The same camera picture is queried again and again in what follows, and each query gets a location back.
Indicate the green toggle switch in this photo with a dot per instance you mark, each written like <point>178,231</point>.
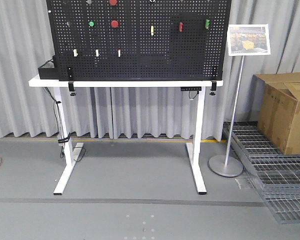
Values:
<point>207,23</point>

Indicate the metal floor grating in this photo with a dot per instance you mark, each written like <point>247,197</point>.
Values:
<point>275,176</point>

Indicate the grey curtain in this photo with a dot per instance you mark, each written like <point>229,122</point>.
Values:
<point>26,43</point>

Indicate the red push button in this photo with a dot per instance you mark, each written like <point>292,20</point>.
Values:
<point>114,23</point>
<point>113,2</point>

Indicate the yellow toggle switch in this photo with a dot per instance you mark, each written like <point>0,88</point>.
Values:
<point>152,30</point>

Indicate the white standing desk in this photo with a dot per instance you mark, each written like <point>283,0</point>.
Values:
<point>193,148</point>

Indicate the yellowish white rocker switch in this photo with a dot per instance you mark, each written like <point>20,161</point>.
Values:
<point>75,52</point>

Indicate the red toggle switch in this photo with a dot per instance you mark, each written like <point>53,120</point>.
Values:
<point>180,26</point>

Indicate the black box on desk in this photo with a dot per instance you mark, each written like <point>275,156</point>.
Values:
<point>49,70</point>

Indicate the desk height control panel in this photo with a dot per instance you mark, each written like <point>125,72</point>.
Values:
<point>191,88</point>

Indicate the black board clamp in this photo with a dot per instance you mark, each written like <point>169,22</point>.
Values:
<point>70,77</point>
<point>214,82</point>

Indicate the black perforated pegboard panel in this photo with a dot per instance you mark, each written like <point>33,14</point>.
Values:
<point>169,55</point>

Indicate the cardboard box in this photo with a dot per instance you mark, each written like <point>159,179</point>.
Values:
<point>279,117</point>

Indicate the right black board clamp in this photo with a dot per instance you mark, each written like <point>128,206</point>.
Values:
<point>214,82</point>

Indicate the left black board clamp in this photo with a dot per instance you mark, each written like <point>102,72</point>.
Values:
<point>70,77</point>

